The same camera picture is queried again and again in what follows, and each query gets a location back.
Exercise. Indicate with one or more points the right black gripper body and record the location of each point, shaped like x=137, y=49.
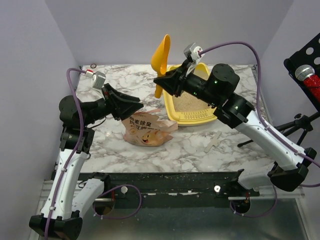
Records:
x=179, y=80

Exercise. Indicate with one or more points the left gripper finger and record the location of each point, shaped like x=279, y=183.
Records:
x=125, y=110
x=114, y=96

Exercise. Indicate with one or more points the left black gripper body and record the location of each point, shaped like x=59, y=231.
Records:
x=109, y=104

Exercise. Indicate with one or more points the orange plastic scoop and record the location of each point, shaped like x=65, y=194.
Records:
x=160, y=57

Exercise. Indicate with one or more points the pink cat litter bag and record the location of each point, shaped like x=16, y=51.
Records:
x=145, y=128

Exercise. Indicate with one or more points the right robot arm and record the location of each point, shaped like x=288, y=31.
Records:
x=291, y=161

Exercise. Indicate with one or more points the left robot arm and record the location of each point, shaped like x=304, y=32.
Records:
x=62, y=214

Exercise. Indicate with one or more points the yellow litter box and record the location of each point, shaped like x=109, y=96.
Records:
x=187, y=110

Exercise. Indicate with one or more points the red silver microphone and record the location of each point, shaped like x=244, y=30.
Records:
x=307, y=75

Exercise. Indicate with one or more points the black music stand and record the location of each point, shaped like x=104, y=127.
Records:
x=285, y=96

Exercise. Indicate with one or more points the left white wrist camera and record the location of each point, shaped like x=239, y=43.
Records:
x=98, y=78

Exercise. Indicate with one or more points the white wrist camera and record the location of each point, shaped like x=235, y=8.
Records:
x=192, y=54
x=98, y=78

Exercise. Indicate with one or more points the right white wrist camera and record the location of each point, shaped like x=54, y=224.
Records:
x=192, y=54

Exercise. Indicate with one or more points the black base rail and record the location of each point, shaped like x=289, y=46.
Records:
x=174, y=189

